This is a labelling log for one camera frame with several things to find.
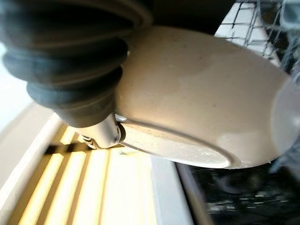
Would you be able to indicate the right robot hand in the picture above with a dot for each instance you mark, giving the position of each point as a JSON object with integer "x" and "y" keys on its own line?
{"x": 63, "y": 58}

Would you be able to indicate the cream ceramic plate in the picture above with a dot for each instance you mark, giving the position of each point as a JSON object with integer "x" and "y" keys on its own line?
{"x": 187, "y": 98}

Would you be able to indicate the white dishwasher door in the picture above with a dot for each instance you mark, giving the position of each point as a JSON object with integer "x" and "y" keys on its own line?
{"x": 93, "y": 182}

